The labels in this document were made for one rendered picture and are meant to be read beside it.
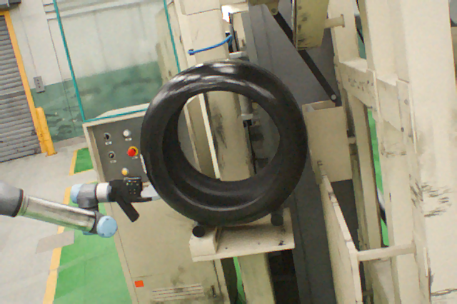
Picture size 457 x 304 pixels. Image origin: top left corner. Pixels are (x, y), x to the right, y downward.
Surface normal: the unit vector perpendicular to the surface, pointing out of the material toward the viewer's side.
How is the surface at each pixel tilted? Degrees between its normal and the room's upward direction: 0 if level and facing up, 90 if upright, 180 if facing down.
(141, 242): 90
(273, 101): 84
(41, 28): 90
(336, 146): 90
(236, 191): 79
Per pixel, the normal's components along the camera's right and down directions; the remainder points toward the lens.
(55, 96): 0.27, 0.17
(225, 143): -0.09, 0.25
